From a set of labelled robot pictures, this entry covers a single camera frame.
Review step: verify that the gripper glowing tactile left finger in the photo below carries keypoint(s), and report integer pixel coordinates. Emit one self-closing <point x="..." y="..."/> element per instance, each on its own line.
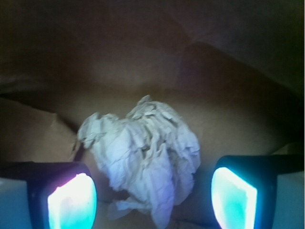
<point x="58" y="195"/>

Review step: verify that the open brown paper bag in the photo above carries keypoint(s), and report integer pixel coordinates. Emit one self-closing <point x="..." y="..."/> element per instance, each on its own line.
<point x="233" y="69"/>

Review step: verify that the white paper ball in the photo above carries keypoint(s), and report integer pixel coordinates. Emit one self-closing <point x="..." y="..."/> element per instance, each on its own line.
<point x="151" y="153"/>

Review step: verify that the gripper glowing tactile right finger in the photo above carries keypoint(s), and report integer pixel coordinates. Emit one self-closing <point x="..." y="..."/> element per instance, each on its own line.
<point x="259" y="192"/>

